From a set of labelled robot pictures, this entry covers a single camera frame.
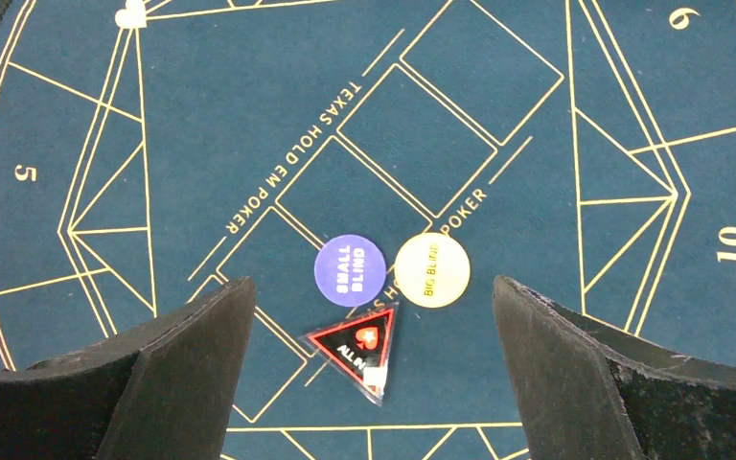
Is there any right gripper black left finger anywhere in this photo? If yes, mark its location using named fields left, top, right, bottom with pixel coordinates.
left=0, top=277, right=256, bottom=459

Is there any round blue poker mat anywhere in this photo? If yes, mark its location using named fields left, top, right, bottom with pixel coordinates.
left=0, top=1, right=736, bottom=459

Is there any black red all-in triangle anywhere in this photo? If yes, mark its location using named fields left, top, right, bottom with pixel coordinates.
left=301, top=303, right=399, bottom=406

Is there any purple small blind button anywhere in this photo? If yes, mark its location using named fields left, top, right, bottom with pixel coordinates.
left=313, top=234, right=387, bottom=308

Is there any yellow big blind button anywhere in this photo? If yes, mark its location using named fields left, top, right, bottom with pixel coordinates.
left=394, top=232, right=472, bottom=309

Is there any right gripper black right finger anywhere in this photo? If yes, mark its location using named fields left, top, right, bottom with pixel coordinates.
left=493, top=276, right=736, bottom=459

